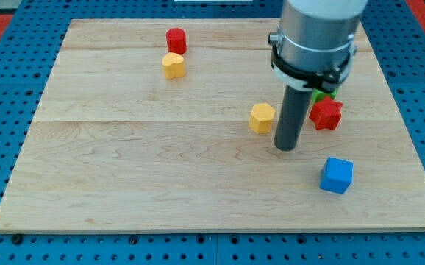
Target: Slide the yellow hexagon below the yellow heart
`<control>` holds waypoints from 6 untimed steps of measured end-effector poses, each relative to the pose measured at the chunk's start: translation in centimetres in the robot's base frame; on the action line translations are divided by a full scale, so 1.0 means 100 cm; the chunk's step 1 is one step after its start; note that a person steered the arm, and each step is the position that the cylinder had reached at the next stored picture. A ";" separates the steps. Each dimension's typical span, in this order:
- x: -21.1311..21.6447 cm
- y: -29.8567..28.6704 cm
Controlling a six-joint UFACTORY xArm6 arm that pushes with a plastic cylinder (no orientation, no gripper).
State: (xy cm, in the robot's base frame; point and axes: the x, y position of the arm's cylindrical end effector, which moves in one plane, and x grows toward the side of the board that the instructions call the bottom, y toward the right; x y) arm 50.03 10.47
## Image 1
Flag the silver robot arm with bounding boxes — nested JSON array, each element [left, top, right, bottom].
[[268, 0, 368, 93]]

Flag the yellow hexagon block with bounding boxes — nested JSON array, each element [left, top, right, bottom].
[[249, 103, 276, 134]]

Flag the yellow heart block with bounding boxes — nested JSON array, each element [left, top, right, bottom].
[[162, 52, 186, 80]]

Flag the wooden board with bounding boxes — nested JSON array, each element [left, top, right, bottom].
[[0, 19, 425, 234]]

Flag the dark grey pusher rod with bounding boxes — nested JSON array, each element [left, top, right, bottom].
[[274, 86, 313, 151]]

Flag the green block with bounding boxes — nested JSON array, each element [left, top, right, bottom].
[[311, 89, 338, 104]]

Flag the red star block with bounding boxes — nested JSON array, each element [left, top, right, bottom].
[[309, 96, 343, 130]]

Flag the blue cube block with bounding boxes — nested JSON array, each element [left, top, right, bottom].
[[319, 157, 354, 194]]

